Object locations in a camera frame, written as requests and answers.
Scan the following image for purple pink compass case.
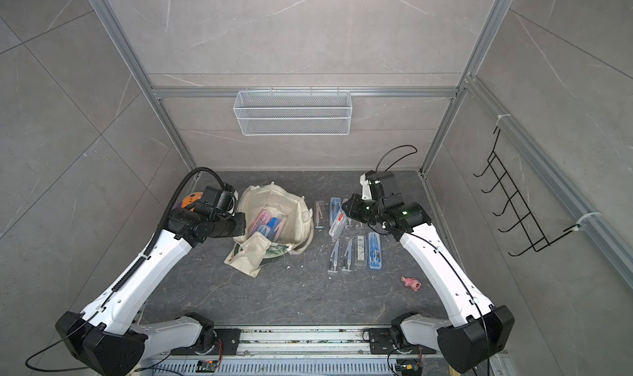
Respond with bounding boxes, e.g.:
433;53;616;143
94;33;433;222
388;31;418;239
329;210;347;241

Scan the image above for clear case barcode label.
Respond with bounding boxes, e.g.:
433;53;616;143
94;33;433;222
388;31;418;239
355;234;367;269

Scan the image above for blue box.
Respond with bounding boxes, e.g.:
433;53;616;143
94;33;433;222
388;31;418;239
368;232;382;271

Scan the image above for clear case pink compass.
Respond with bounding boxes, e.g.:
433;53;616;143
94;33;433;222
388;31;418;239
313;201;326;229

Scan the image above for floral canvas tote bag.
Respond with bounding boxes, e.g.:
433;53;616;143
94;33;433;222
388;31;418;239
224;183;314;278

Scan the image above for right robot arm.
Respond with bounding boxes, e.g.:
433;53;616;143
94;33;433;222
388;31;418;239
341;194;515;373

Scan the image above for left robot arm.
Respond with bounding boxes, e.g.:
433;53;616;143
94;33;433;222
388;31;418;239
55;167;246;375

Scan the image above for cases inside bag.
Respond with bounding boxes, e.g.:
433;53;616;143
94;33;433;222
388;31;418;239
247;209;287;242

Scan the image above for orange shark plush toy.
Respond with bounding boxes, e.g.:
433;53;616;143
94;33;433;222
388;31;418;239
181;191;203;210

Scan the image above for pink monkey plush toy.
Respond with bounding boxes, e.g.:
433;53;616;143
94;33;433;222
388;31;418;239
401;276;422;292

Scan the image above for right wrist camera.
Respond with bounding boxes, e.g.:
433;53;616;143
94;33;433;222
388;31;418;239
359;171;400;201

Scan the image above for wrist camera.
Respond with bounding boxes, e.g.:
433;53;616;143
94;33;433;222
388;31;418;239
196;186;237;218
359;171;400;201

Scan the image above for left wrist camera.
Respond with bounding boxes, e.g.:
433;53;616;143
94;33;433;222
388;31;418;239
196;186;237;218

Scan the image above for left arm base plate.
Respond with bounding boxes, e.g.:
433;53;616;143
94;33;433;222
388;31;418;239
171;328;242;356

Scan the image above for white wire mesh basket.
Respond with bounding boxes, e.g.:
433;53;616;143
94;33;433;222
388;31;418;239
233;90;353;136

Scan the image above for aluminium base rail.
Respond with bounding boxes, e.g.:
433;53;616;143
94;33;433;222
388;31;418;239
96;325;508;361

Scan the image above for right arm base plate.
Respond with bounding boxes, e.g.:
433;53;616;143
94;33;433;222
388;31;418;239
362;328;437;355

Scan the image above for black wire hook rack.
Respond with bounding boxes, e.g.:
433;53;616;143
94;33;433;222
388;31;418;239
473;127;581;257

